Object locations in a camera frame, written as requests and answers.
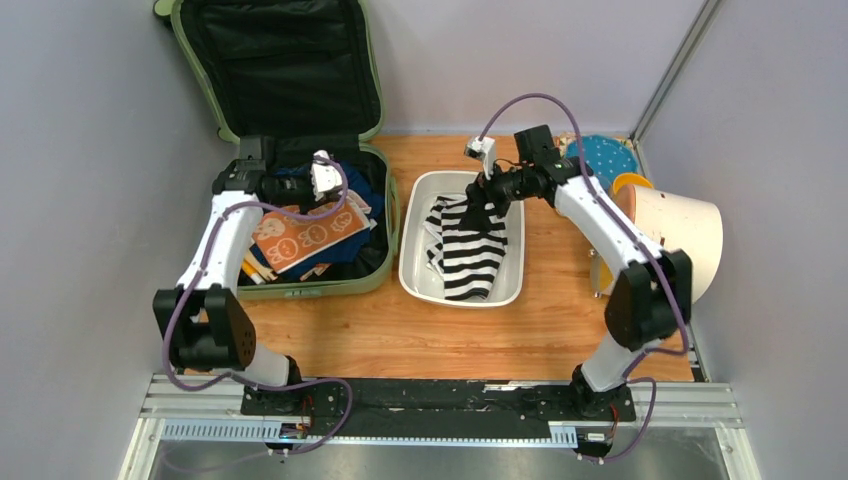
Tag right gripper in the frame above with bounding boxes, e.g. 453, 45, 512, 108
456, 156, 532, 233

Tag orange bunny print cloth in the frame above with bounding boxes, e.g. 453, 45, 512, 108
252, 200, 371, 273

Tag black white striped shirt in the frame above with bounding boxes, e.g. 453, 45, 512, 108
423, 194, 509, 301

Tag white plastic tub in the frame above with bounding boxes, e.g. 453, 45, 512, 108
398, 170, 526, 309

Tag dark blue garment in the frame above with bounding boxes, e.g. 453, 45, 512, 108
254, 162, 387, 282

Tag green hard-shell suitcase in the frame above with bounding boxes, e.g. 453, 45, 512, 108
153, 1, 400, 300

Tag cream cylindrical container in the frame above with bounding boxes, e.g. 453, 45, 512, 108
612, 184, 723, 302

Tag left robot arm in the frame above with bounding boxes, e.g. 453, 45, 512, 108
152, 136, 348, 415

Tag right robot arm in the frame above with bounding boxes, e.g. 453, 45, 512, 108
461, 125, 693, 419

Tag blue dotted plate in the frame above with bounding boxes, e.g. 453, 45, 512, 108
582, 135, 638, 190

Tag yellow bowl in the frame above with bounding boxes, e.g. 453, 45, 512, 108
609, 172, 654, 196

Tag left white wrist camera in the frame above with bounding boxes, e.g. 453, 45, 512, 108
310, 150, 343, 200

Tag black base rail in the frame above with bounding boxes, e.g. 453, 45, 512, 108
240, 378, 636, 440

